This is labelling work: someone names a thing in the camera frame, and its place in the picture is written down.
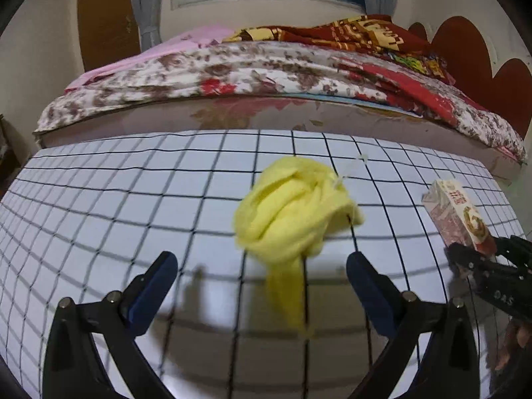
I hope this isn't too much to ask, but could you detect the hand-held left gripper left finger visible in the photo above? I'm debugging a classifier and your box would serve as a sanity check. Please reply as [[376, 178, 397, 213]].
[[42, 251, 179, 399]]

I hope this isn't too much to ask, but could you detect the red printed blanket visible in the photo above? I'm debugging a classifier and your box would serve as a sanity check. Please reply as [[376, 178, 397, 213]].
[[222, 14, 455, 84]]

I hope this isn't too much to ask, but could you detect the dark red headboard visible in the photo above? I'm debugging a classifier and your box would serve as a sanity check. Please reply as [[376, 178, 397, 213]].
[[407, 16, 532, 139]]

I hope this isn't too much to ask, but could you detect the yellow cloth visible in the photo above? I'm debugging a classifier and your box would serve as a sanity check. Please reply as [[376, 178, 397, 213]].
[[233, 157, 365, 335]]

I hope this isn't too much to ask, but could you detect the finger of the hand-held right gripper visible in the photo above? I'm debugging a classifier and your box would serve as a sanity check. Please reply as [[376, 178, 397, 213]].
[[447, 243, 532, 288], [492, 234, 532, 269]]

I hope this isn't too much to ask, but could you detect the white plastic tie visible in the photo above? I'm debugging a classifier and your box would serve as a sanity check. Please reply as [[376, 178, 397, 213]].
[[332, 154, 370, 189]]

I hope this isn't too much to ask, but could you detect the white and red carton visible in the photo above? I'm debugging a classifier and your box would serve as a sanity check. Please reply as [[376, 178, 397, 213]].
[[422, 180, 498, 257]]

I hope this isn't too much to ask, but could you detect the floral bed sheet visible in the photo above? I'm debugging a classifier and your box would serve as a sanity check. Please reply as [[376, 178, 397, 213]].
[[35, 41, 527, 161]]

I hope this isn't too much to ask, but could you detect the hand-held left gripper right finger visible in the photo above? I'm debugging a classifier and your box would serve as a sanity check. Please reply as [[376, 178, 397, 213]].
[[346, 251, 481, 399]]

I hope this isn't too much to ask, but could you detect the person's right hand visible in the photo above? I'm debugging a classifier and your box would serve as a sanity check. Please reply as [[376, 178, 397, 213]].
[[501, 320, 532, 370]]

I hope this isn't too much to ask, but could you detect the pink bed cloth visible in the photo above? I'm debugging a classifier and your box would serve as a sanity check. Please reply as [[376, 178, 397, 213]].
[[64, 25, 236, 90]]

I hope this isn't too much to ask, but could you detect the bed with pink mattress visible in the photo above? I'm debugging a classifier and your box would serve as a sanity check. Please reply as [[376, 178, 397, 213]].
[[33, 14, 527, 180]]

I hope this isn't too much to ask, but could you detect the brown wooden door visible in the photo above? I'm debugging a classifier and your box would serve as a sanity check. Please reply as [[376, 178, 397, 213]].
[[77, 0, 142, 72]]

